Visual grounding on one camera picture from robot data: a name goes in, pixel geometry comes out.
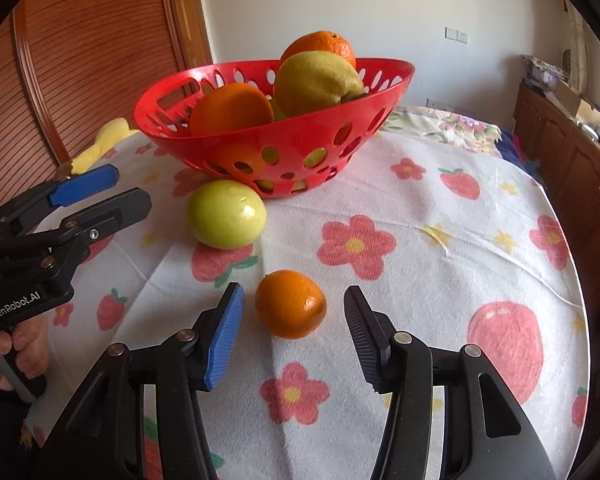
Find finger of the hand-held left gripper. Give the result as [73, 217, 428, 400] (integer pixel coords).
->
[0, 187, 153, 270]
[0, 164, 120, 241]

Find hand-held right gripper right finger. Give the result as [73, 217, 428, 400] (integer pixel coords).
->
[343, 285, 558, 480]

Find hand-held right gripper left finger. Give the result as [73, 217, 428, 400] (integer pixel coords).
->
[35, 282, 245, 480]

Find small tangerine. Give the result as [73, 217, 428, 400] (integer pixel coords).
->
[254, 270, 328, 340]

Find green apple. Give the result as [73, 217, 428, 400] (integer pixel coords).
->
[187, 180, 268, 250]
[254, 176, 311, 195]
[302, 147, 329, 170]

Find large orange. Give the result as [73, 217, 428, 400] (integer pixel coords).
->
[189, 82, 276, 181]
[279, 31, 357, 70]

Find red perforated plastic basket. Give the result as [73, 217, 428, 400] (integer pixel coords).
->
[133, 57, 416, 200]

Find yellow lemon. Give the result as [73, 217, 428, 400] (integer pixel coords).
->
[272, 51, 367, 118]

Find person's left hand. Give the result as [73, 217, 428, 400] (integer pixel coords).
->
[0, 317, 51, 391]

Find yellow plush toy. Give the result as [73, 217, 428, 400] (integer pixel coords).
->
[70, 117, 141, 178]

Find white flower strawberry print cloth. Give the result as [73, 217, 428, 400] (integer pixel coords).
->
[20, 130, 591, 480]

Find person's dark trousers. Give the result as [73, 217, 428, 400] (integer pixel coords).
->
[0, 385, 36, 480]

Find wooden slatted wardrobe door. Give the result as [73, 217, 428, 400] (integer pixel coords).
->
[0, 0, 213, 211]

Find beige floral bedsheet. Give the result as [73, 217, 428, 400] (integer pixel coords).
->
[377, 105, 503, 153]

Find dark blue bedding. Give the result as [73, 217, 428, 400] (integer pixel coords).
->
[495, 130, 543, 181]

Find wooden cabinet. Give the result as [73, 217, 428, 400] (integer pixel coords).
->
[512, 82, 600, 311]

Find cardboard box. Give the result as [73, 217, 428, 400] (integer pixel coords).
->
[555, 80, 600, 121]

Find folded patterned cloth pile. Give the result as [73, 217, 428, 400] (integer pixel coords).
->
[521, 54, 571, 81]

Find cream patterned curtain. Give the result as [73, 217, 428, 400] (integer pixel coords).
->
[565, 2, 600, 96]

